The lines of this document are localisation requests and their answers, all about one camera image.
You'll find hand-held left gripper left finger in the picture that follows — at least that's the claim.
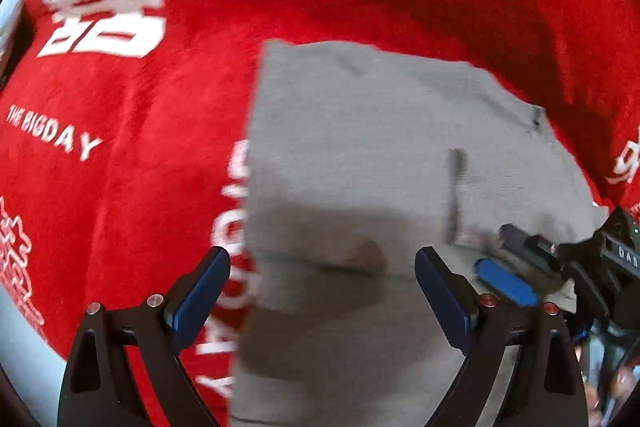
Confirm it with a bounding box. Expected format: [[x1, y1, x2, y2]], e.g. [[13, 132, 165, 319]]
[[57, 246, 232, 427]]

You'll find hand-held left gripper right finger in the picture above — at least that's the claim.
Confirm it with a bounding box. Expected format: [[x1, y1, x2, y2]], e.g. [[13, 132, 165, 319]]
[[415, 246, 588, 427]]

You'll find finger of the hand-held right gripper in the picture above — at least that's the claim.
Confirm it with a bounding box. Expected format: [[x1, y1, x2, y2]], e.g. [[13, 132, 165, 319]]
[[500, 223, 566, 278], [472, 258, 541, 308]]

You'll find grey knitted garment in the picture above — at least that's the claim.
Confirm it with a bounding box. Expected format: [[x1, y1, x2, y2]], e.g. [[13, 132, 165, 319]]
[[227, 39, 608, 427]]

